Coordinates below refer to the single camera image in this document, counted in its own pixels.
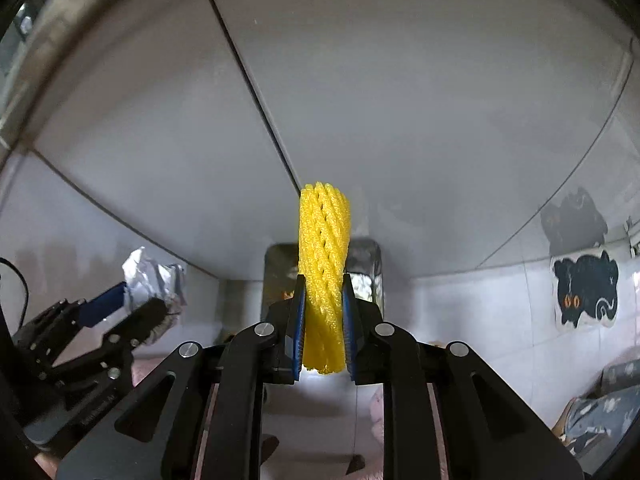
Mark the silver foil ball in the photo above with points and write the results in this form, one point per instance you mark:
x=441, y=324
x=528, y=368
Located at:
x=147, y=275

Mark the yellow foam fruit net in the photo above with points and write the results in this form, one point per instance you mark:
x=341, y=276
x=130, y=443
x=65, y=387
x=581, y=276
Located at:
x=324, y=260

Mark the black cat-shaped floor mat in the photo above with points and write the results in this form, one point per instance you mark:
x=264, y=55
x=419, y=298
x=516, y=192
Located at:
x=585, y=290

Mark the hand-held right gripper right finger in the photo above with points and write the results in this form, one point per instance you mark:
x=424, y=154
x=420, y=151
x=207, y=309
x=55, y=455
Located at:
x=348, y=332

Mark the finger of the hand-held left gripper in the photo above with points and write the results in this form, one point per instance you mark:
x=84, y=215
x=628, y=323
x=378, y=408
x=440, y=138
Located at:
x=142, y=322
x=102, y=305

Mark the stainless steel counter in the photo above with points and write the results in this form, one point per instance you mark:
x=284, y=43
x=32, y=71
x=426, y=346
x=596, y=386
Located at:
x=425, y=110

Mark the person's left leg pink pants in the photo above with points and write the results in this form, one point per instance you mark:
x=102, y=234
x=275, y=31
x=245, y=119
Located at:
x=150, y=366

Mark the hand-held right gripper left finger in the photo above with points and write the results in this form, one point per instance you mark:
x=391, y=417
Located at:
x=300, y=322

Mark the square steel trash bin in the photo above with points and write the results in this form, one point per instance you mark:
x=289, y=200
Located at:
x=280, y=265

